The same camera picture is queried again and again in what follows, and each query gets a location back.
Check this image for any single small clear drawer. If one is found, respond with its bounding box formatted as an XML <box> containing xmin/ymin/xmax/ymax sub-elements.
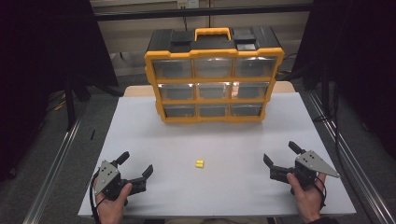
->
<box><xmin>198</xmin><ymin>104</ymin><xmax>229</xmax><ymax>119</ymax></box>

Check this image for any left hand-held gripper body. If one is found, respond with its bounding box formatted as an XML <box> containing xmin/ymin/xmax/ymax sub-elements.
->
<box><xmin>93</xmin><ymin>159</ymin><xmax>148</xmax><ymax>207</ymax></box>

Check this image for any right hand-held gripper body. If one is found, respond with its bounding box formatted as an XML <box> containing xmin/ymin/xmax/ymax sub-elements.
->
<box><xmin>269</xmin><ymin>150</ymin><xmax>341</xmax><ymax>191</ymax></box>

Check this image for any person's right hand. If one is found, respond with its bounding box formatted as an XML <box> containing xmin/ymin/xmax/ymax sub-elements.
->
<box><xmin>286</xmin><ymin>172</ymin><xmax>328</xmax><ymax>223</ymax></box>

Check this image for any yellow black drawer organizer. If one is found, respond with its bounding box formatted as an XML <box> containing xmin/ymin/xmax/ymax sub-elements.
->
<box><xmin>144</xmin><ymin>26</ymin><xmax>285</xmax><ymax>124</ymax></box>

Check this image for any grid of transparent organizer drawers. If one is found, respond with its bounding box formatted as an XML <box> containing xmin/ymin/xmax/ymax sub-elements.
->
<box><xmin>151</xmin><ymin>57</ymin><xmax>278</xmax><ymax>119</ymax></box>

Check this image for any right hand-held gripper cable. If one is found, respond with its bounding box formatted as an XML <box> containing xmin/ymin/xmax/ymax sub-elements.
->
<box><xmin>312</xmin><ymin>175</ymin><xmax>327</xmax><ymax>209</ymax></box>

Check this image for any black floor cable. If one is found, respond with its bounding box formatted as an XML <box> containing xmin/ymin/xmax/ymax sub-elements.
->
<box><xmin>312</xmin><ymin>83</ymin><xmax>345</xmax><ymax>176</ymax></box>

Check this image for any white wall outlet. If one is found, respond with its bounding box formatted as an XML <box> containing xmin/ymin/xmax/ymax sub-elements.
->
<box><xmin>177</xmin><ymin>0</ymin><xmax>200</xmax><ymax>9</ymax></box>

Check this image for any black curtain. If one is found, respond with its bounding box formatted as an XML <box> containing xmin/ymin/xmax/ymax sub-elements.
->
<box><xmin>291</xmin><ymin>0</ymin><xmax>396</xmax><ymax>161</ymax></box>
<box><xmin>0</xmin><ymin>0</ymin><xmax>120</xmax><ymax>182</ymax></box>

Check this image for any wooden table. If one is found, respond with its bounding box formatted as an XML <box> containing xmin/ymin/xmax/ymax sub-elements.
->
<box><xmin>123</xmin><ymin>81</ymin><xmax>296</xmax><ymax>98</ymax></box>

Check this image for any hand-held gripper cable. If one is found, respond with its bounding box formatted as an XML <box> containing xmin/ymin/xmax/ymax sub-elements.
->
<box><xmin>89</xmin><ymin>172</ymin><xmax>102</xmax><ymax>224</ymax></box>
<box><xmin>312</xmin><ymin>175</ymin><xmax>327</xmax><ymax>209</ymax></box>

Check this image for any black metal stand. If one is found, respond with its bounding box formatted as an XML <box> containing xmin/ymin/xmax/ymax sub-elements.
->
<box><xmin>321</xmin><ymin>62</ymin><xmax>332</xmax><ymax>120</ymax></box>
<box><xmin>64</xmin><ymin>74</ymin><xmax>78</xmax><ymax>132</ymax></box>

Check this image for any metal floor rail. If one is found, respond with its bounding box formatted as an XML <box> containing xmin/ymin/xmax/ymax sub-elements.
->
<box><xmin>22</xmin><ymin>102</ymin><xmax>89</xmax><ymax>224</ymax></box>
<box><xmin>306</xmin><ymin>91</ymin><xmax>396</xmax><ymax>224</ymax></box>

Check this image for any white table sheet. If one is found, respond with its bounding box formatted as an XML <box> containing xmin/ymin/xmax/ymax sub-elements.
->
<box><xmin>78</xmin><ymin>91</ymin><xmax>357</xmax><ymax>217</ymax></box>

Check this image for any person's left hand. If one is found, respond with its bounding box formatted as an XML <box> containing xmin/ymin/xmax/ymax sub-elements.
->
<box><xmin>92</xmin><ymin>181</ymin><xmax>134</xmax><ymax>224</ymax></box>

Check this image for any left hand-held gripper cable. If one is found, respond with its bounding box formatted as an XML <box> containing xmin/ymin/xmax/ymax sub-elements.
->
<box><xmin>89</xmin><ymin>172</ymin><xmax>102</xmax><ymax>224</ymax></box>

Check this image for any black horizontal bar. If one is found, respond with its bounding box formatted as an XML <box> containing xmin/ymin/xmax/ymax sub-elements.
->
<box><xmin>92</xmin><ymin>3</ymin><xmax>314</xmax><ymax>22</ymax></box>

